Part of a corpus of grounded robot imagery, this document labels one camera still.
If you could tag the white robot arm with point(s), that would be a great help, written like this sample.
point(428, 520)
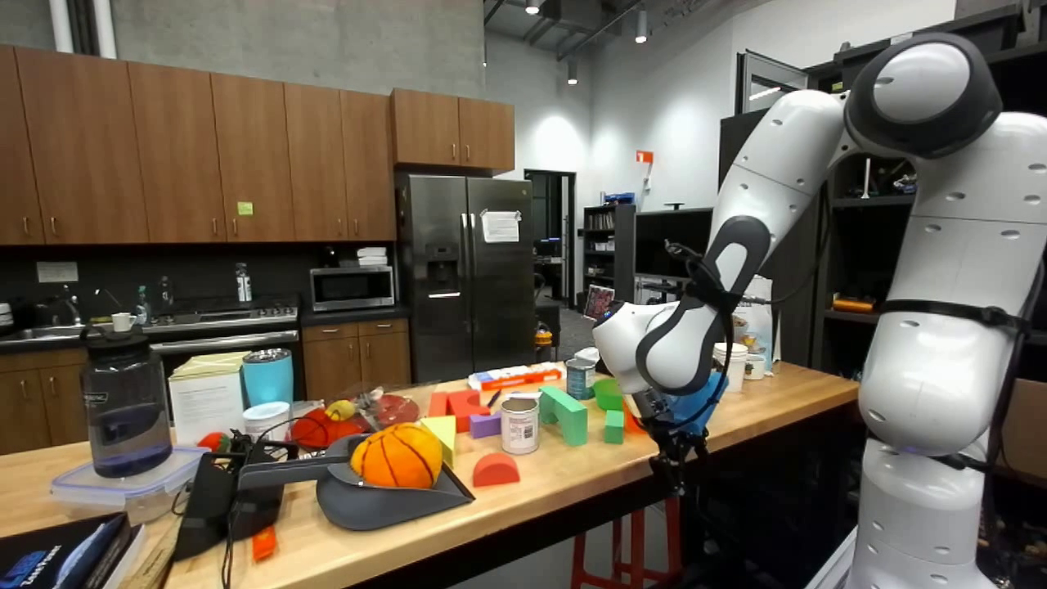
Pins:
point(948, 336)

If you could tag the orange basketball toy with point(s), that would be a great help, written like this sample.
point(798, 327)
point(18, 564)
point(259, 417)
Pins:
point(404, 456)

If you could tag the upper wooden cabinets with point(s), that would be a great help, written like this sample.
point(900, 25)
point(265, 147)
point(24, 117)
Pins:
point(103, 151)

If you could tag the dark plastic water jug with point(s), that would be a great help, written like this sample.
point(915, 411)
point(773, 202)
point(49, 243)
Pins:
point(124, 407)

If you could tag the teal canister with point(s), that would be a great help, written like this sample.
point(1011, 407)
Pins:
point(265, 378)

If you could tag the dark grey dustpan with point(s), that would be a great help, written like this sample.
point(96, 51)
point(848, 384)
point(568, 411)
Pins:
point(353, 505)

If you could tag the small orange block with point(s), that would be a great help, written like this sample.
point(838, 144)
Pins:
point(264, 544)

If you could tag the green foam block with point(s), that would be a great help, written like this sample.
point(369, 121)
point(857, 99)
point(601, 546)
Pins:
point(564, 414)

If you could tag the white can with label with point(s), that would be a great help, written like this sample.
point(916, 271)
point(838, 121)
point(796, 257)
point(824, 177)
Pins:
point(521, 425)

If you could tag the small green cube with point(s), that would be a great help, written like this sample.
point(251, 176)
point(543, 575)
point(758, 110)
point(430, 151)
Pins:
point(614, 425)

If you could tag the black monitor screen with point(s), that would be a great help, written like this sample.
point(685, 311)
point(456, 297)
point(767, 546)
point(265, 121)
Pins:
point(654, 231)

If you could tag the lower wooden cabinets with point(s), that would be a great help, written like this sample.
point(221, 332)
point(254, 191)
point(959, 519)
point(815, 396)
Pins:
point(44, 384)

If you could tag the white box on table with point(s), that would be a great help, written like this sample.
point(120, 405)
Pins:
point(208, 396)

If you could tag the red stool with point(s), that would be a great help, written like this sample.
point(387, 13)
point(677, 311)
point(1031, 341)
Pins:
point(628, 555)

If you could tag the clear plastic container lid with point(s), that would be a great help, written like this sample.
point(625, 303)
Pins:
point(145, 495)

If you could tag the white paper cup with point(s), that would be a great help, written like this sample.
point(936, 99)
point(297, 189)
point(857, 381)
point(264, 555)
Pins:
point(735, 362)

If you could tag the red semicircle block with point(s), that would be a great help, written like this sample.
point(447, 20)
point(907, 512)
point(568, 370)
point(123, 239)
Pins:
point(496, 470)

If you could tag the yellow triangular block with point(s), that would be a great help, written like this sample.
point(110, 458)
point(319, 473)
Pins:
point(447, 433)

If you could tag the wooden cabinets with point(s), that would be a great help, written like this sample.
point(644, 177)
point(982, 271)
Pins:
point(103, 151)
point(44, 384)

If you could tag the stainless steel refrigerator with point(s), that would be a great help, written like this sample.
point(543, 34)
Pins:
point(466, 267)

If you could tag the purple small block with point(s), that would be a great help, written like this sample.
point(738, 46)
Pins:
point(487, 423)

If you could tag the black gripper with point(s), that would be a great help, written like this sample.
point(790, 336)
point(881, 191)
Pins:
point(677, 425)

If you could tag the stainless microwave oven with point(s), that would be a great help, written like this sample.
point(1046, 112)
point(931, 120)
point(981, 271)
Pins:
point(351, 289)

